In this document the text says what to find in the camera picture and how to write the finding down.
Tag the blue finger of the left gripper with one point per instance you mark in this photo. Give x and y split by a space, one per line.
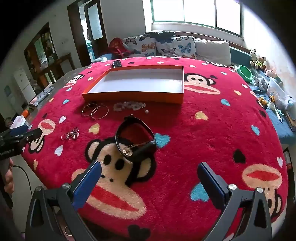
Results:
19 130
30 136

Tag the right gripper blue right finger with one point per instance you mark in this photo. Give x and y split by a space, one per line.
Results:
217 189

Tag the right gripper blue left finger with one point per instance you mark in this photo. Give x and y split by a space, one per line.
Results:
75 194

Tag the silver wire rings cluster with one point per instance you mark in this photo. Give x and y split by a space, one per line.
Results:
72 135

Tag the black watch band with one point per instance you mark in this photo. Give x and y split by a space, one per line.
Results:
135 140

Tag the large silver hoop bangle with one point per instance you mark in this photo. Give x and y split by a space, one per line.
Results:
99 112

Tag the person's left hand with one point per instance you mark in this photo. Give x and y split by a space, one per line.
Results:
8 179

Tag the white drawer cabinet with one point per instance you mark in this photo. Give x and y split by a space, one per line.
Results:
24 85

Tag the red monkey print blanket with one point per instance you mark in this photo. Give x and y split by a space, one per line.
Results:
221 122

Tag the wooden display cabinet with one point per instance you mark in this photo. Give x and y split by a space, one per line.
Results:
42 59

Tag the clear plastic storage box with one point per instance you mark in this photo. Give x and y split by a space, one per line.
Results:
282 100

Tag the black remote control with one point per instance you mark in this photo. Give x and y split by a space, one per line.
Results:
116 64

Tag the green plastic bowl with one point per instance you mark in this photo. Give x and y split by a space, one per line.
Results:
245 73

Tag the orange shallow box tray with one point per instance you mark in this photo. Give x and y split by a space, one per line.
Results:
144 83

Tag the red bag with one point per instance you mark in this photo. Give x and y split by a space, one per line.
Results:
116 47

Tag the plush toys group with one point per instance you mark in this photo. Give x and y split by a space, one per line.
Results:
261 63

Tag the dark wooden door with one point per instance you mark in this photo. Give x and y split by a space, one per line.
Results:
88 30

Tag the plain white pillow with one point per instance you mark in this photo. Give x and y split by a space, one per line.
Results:
213 51

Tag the right butterfly print pillow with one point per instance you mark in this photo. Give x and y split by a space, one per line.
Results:
177 46

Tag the butterfly print pillow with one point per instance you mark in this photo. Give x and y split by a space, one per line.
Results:
140 46
177 46

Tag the left butterfly print pillow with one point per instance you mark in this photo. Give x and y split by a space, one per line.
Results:
140 46

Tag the window with green frame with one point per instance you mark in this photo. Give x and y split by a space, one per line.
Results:
221 15

